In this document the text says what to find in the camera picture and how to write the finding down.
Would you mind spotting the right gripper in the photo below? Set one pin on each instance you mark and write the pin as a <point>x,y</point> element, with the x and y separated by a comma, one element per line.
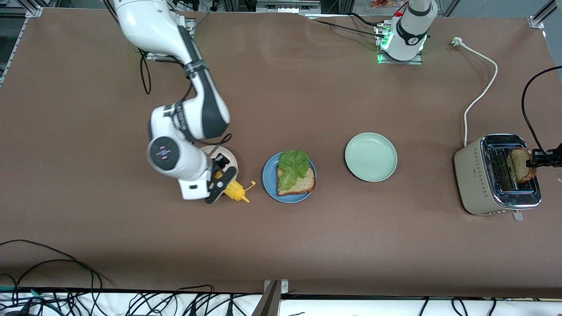
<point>221,163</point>

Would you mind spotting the brown bread slice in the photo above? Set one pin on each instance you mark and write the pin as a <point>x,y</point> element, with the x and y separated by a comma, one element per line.
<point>518,169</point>
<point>305,184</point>

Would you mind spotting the yellow mustard squeeze bottle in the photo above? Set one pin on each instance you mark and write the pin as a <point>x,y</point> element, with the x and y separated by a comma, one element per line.
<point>237,192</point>

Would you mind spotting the green lettuce leaf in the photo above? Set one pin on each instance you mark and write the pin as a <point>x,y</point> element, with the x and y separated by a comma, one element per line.
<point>292,169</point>

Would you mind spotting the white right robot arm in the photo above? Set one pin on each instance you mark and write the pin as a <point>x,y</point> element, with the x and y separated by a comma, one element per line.
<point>149,22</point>

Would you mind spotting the beige plate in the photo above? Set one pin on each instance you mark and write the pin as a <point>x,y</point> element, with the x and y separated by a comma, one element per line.
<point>232,160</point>

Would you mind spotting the blue plate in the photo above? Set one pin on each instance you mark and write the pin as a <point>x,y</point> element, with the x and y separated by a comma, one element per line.
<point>268,180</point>

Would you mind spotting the pale green plate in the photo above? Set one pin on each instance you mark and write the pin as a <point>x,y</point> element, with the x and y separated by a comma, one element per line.
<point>371,157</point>

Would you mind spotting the beige chrome two-slot toaster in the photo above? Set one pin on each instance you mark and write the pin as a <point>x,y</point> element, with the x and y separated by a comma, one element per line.
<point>476,180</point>

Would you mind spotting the aluminium corner extrusion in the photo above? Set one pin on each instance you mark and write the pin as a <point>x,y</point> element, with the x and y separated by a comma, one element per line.
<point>33,11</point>
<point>536,22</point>

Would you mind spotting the orange background item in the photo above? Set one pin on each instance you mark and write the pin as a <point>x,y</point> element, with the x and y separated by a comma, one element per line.
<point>382,3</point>

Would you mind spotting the metal table edge bracket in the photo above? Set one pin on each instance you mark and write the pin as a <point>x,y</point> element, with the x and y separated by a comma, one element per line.
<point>274,287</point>

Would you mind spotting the aluminium frame profile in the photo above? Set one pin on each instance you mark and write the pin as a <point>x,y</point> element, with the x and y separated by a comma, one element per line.
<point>285,6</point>

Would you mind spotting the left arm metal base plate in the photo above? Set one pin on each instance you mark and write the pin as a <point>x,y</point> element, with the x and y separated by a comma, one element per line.
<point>395,62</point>

